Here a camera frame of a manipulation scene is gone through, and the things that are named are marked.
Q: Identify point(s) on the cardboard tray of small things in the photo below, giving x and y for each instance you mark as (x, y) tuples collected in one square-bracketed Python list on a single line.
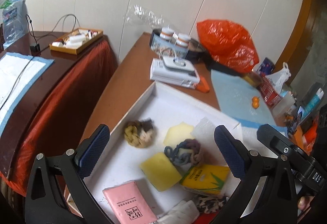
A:
[(76, 42)]

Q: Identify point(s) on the white medicine bottle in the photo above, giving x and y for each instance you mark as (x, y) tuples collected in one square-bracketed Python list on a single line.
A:
[(167, 32), (183, 40)]

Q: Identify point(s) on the pink tissue pack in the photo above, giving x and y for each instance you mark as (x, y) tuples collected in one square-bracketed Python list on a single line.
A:
[(127, 201)]

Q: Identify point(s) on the white foam block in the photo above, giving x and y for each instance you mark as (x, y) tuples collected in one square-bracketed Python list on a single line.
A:
[(204, 128)]

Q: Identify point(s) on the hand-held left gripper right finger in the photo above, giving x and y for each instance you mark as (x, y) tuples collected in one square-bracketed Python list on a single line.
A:
[(230, 155)]

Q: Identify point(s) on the clear water jug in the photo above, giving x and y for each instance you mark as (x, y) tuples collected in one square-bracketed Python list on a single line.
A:
[(14, 22)]

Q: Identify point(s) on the kumquat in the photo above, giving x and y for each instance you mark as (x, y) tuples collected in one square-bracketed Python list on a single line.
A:
[(255, 105), (255, 99)]

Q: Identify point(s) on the wooden door frosted glass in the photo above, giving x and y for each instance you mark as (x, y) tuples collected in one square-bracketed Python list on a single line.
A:
[(319, 48)]

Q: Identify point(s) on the brass bowl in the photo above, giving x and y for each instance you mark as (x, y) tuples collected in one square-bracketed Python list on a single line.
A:
[(251, 78)]

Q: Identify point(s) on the dark wooden side table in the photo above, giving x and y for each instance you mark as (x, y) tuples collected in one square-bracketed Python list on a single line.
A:
[(58, 60)]

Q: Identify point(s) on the clear plastic container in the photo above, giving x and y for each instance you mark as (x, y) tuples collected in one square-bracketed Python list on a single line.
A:
[(283, 106)]

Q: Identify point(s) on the stack of white boxes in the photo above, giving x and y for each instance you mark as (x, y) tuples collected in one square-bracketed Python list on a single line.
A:
[(168, 76)]

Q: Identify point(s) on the white plastic bag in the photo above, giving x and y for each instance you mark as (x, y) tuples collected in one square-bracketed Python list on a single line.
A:
[(279, 77)]

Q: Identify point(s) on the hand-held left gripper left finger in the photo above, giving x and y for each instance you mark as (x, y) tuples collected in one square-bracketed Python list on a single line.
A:
[(93, 152)]

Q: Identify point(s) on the black round pan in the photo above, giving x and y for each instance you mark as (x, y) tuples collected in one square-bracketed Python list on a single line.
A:
[(196, 53)]

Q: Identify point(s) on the white tray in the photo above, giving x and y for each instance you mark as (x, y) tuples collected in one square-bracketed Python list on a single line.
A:
[(158, 111)]

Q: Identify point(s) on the orange plastic bag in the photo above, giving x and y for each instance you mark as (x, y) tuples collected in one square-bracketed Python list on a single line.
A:
[(227, 42)]

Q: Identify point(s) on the round printed tin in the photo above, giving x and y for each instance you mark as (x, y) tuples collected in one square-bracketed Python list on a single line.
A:
[(161, 46)]

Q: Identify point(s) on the light blue sheet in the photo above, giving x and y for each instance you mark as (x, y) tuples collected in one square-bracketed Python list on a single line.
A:
[(235, 93)]

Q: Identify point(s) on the teal bottle white cap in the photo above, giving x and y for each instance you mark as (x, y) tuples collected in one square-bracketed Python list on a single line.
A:
[(315, 101)]

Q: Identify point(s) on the black smartphone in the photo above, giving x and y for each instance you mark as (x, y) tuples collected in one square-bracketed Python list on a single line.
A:
[(297, 118)]

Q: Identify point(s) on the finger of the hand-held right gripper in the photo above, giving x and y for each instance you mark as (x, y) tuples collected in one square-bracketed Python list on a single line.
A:
[(270, 134)]

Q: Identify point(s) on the clear plastic wrap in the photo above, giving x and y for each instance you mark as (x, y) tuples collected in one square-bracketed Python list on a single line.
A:
[(143, 16)]

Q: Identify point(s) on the yellow tissue pack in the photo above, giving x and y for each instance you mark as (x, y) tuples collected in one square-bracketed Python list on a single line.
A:
[(204, 178)]

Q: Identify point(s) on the leopard print scrunchie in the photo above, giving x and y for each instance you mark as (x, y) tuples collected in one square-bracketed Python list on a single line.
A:
[(209, 203)]

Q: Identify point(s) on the person's right hand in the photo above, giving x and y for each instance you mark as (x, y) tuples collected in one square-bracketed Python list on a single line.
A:
[(305, 204)]

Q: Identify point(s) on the white crumpled cloth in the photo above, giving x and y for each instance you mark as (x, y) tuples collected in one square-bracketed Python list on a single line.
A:
[(178, 212)]

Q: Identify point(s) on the pale yellow hexagon sponge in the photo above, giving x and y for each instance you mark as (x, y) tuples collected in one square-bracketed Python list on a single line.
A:
[(178, 133)]

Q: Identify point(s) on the blue printed can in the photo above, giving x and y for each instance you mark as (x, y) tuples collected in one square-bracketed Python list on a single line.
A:
[(265, 67)]

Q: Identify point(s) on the red table cloth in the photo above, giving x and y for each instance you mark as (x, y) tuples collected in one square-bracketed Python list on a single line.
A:
[(63, 111)]

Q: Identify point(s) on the black adapter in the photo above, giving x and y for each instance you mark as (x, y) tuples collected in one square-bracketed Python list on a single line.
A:
[(35, 47)]

